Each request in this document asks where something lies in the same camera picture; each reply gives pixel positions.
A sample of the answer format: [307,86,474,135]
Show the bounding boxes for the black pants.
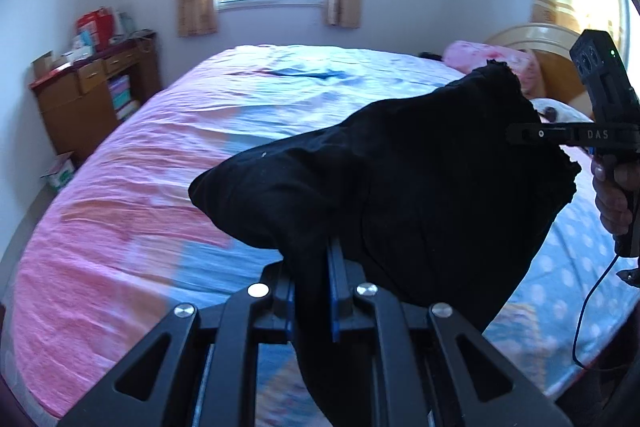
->
[189,62,580,426]

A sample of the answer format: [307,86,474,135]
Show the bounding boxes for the right hand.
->
[591,158,639,236]

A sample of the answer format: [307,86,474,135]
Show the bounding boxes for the black and white pillow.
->
[530,98,591,124]

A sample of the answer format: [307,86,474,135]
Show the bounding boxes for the cream wooden headboard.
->
[486,23,592,117]

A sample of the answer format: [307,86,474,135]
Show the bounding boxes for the pink and blue bed sheet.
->
[1,46,639,426]

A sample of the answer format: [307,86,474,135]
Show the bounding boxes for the pink floral folded blanket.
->
[441,39,542,99]

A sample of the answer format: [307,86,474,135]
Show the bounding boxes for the white box on floor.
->
[41,152,76,193]

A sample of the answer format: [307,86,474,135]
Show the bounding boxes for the brown wooden desk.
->
[29,29,162,165]

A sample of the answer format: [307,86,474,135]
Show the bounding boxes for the stacked books in desk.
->
[107,75,140,121]

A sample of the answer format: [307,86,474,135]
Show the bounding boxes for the cardboard box on desk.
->
[32,51,67,80]

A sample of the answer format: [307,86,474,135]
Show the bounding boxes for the red gift bag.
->
[76,6,115,52]

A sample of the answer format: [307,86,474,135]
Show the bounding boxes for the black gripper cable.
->
[572,253,622,371]

